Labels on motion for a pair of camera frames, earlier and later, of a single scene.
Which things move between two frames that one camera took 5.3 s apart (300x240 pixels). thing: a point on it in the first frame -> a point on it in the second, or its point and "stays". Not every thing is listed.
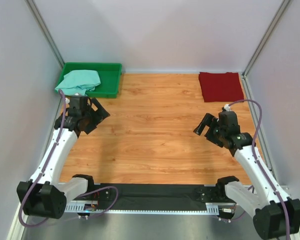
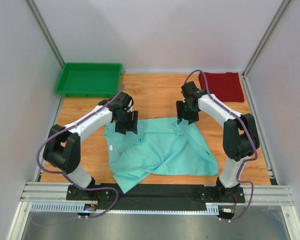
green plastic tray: x=109 y=74 stays
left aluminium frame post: x=31 y=5 stays
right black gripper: x=208 y=120 -> x=181 y=115
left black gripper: x=99 y=115 -> x=132 y=126
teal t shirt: x=81 y=82 -> x=162 y=146
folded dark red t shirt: x=221 y=87 stays
